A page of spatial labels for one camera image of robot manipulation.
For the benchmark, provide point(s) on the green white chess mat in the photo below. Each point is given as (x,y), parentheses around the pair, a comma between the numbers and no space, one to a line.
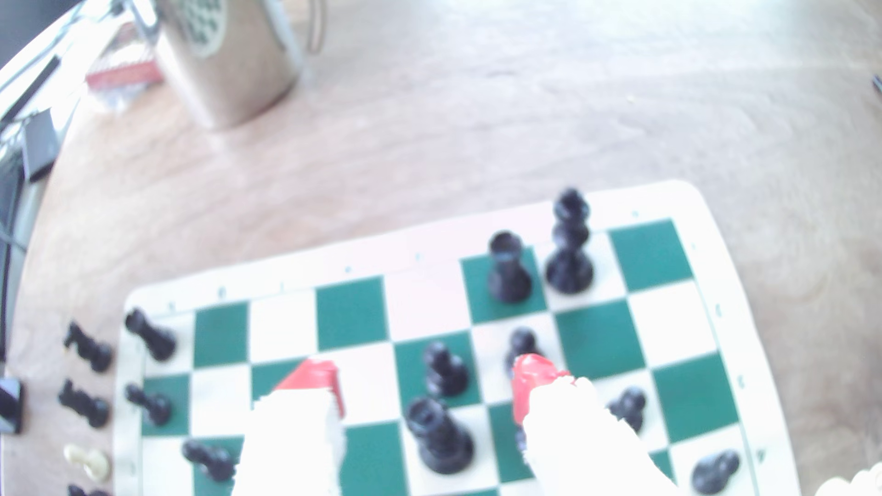
(427,306)

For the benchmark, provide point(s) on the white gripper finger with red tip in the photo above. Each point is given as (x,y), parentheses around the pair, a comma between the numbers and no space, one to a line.
(586,448)
(289,448)

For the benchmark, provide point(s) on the black chess queen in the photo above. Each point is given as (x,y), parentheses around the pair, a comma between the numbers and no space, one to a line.
(441,437)

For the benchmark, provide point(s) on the red white package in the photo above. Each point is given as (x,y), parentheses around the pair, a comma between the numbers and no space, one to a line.
(124,72)

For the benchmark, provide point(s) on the black chess rook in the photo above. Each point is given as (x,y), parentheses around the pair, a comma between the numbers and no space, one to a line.
(508,272)

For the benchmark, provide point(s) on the black chess king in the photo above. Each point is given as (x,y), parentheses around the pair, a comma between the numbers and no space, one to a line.
(570,248)

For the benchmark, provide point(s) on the metal mug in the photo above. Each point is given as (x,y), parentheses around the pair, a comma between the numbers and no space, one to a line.
(227,62)

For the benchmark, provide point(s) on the black block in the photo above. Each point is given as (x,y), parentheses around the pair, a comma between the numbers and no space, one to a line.
(9,406)

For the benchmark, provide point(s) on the small black box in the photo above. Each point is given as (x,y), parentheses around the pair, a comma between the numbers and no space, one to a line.
(38,144)

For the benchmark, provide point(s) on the white chess pawn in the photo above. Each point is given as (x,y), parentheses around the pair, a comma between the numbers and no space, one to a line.
(89,463)

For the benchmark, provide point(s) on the white chess piece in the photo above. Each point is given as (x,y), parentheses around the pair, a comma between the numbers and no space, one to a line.
(854,483)

